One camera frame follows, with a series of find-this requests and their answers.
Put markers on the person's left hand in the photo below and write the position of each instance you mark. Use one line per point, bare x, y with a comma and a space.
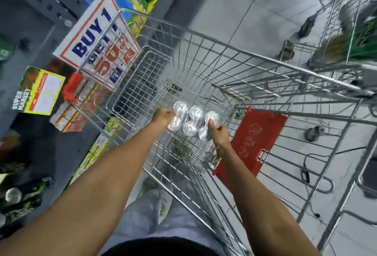
161, 117

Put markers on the person's right hand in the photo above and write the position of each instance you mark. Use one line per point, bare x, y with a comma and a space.
219, 135

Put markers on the person's right fingers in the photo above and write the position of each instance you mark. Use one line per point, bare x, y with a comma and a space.
211, 126

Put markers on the person's left fingers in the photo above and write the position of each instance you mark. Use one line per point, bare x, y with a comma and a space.
172, 113

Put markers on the pack of silver drink cans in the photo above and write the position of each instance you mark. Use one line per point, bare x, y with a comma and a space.
191, 120

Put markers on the person's right forearm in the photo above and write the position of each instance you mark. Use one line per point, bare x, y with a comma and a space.
259, 205

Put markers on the person's left forearm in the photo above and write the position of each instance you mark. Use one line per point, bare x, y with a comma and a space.
88, 194

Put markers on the red plastic cart seat flap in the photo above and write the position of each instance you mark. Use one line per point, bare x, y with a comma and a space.
253, 138

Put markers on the row of yellow green cartons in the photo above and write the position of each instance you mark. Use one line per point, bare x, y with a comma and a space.
94, 149

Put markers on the beige shoe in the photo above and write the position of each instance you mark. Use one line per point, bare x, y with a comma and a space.
163, 205

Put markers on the black cart wheel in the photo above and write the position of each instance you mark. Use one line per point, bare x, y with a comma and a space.
313, 134
288, 50
307, 26

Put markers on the red plastic cart corner bumper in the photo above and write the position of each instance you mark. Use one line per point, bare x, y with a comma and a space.
72, 86

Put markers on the white red blue promotion sign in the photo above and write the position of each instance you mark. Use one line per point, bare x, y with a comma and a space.
88, 37

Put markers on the light blue jeans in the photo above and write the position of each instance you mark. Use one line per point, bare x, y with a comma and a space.
165, 229

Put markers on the black shirt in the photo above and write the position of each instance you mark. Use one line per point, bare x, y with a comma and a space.
159, 247

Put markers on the yellow price sign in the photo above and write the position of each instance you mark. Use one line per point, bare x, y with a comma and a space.
41, 93

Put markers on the group of green drink cans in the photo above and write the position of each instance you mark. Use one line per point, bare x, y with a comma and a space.
20, 199

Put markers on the green carton pack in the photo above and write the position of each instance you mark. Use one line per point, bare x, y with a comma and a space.
363, 40

